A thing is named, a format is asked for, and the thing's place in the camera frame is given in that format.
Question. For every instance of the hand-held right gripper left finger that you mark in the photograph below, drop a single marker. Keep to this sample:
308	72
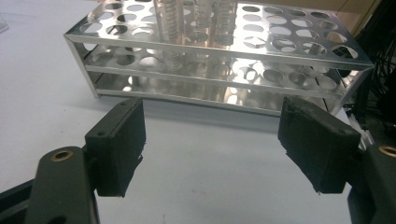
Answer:
115	149

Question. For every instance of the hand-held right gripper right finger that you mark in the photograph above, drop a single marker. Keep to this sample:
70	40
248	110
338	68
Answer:
317	146

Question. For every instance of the metal test tube rack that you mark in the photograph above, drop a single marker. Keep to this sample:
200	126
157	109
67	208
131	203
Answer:
186	51

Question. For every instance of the clear test tube orange cap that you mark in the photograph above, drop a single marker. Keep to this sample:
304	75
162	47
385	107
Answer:
226	21
169	18
203	18

